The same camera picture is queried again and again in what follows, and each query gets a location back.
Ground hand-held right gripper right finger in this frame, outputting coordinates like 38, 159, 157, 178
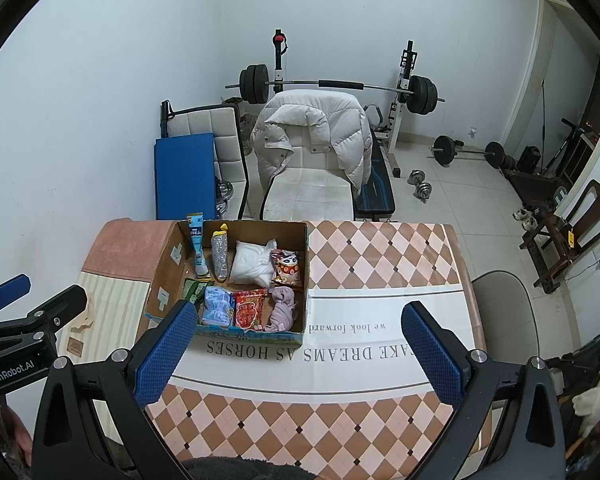
401, 300, 567, 480

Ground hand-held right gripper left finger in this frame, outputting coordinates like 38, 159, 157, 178
30, 299, 216, 480

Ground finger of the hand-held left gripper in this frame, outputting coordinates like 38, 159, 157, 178
0, 273, 32, 314
0, 284, 89, 356

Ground green snack packet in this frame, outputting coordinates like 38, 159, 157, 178
181, 277, 208, 306

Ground blue tissue pack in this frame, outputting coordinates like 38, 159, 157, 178
201, 286, 234, 328

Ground brown cardboard box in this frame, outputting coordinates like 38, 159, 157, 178
142, 219, 309, 337

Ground red snack packet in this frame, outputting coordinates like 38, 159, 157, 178
232, 288, 269, 332

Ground long blue white packet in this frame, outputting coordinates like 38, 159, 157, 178
186, 213, 213, 281

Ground silver packet with yellow ends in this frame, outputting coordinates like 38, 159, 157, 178
210, 223, 230, 282

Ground purple cloth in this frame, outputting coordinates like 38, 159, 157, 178
265, 286, 298, 332

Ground white soft pouch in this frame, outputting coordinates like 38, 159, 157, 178
228, 240, 278, 286

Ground cartoon face snack packet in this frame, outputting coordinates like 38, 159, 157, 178
271, 249, 302, 288

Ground cream soft toy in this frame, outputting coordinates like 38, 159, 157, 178
572, 377, 600, 436

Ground beige paper scrap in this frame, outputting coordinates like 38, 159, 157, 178
72, 297, 96, 333

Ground beige round chair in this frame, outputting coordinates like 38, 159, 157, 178
472, 270, 540, 356

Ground chrome weight plates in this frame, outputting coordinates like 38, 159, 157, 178
214, 177, 236, 218

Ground black weight bench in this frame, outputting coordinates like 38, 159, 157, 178
355, 132, 397, 218

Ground blue folded mat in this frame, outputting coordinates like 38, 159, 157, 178
153, 132, 217, 221

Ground short barbell with black plates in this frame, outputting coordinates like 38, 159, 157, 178
429, 135, 505, 170

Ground black exercise machine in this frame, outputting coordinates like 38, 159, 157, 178
502, 117, 600, 211

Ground dark wooden chair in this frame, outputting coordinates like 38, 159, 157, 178
519, 179, 600, 296

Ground white quilted chair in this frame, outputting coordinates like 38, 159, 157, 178
160, 100, 253, 221

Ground white bench press rack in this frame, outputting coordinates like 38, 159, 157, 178
271, 30, 416, 181

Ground white puffer jacket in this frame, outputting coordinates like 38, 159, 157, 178
250, 89, 373, 191

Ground white door frame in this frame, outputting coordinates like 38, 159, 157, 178
505, 0, 576, 151

